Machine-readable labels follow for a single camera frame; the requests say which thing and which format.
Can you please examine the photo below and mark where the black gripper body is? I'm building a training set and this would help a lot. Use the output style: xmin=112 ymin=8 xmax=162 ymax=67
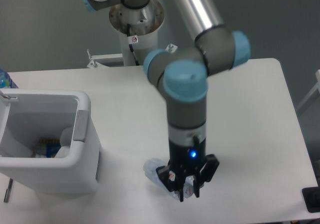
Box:
xmin=169 ymin=139 xmax=206 ymax=181

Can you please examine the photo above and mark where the white frame at right edge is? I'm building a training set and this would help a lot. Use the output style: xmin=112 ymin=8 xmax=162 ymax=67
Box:
xmin=296 ymin=70 xmax=320 ymax=115

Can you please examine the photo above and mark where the blue trash inside can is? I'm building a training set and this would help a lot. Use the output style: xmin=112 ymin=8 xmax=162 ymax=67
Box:
xmin=33 ymin=139 xmax=61 ymax=158

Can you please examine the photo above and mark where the blue bottle at edge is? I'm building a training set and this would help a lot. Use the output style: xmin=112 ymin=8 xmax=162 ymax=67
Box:
xmin=0 ymin=69 xmax=18 ymax=88

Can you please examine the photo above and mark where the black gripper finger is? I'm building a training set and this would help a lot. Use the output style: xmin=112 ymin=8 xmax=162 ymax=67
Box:
xmin=193 ymin=154 xmax=220 ymax=198
xmin=155 ymin=166 xmax=185 ymax=202

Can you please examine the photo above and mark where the black cable on pedestal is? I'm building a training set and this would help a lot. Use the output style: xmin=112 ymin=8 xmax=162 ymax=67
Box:
xmin=126 ymin=23 xmax=140 ymax=66

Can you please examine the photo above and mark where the dark metal tool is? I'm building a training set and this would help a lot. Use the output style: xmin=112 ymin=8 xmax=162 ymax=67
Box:
xmin=3 ymin=178 xmax=14 ymax=203

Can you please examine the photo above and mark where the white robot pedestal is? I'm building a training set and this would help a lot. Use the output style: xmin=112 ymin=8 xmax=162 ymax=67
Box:
xmin=109 ymin=0 xmax=165 ymax=66

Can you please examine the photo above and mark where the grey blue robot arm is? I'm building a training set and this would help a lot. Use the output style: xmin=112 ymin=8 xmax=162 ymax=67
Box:
xmin=83 ymin=0 xmax=251 ymax=201

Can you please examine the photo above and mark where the white trash can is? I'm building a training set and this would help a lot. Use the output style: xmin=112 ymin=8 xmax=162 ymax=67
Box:
xmin=0 ymin=88 xmax=102 ymax=194

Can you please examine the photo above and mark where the clear plastic water bottle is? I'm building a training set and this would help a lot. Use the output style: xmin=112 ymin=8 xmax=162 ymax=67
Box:
xmin=143 ymin=158 xmax=194 ymax=200

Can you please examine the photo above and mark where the clear plastic wrapper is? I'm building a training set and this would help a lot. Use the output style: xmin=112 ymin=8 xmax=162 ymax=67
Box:
xmin=55 ymin=126 xmax=73 ymax=158

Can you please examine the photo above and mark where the black object at table corner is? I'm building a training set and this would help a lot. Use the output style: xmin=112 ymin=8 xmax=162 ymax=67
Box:
xmin=302 ymin=187 xmax=320 ymax=213

